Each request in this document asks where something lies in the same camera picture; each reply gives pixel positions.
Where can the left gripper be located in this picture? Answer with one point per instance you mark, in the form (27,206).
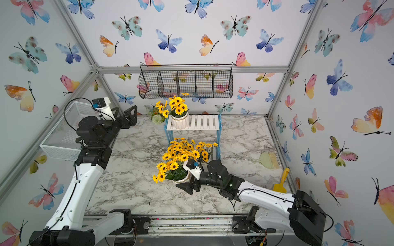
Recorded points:
(125,125)

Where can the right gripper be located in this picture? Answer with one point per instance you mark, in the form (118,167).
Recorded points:
(189,188)

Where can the sunflower pot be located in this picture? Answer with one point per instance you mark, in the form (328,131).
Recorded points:
(174,109)
(172,166)
(206,151)
(180,145)

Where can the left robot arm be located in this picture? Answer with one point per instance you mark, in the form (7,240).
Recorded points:
(65,228)

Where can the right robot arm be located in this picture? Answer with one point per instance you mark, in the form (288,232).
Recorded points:
(295,213)

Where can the mixed flower pot behind shelf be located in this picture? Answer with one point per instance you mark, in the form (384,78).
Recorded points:
(157,119)

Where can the blue white wooden shelf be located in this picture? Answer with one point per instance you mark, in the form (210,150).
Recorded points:
(202,122)

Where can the green hand brush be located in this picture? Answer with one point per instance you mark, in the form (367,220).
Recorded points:
(269,160)

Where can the yellow toy shovel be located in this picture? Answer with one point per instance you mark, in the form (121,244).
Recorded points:
(279,187)

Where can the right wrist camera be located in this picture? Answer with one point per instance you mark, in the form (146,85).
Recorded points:
(193,167)

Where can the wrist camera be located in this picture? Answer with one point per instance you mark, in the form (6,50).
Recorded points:
(193,167)
(103,106)

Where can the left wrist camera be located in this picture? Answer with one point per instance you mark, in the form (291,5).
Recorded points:
(103,106)

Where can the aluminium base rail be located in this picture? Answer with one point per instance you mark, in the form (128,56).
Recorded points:
(193,225)

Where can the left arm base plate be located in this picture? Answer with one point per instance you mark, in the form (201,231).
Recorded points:
(139,226)

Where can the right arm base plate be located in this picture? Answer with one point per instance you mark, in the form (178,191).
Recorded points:
(245,225)

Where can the white mesh wall basket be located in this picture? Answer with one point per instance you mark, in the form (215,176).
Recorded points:
(60,143)

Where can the black wire wall basket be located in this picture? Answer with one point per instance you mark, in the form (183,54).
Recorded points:
(189,80)

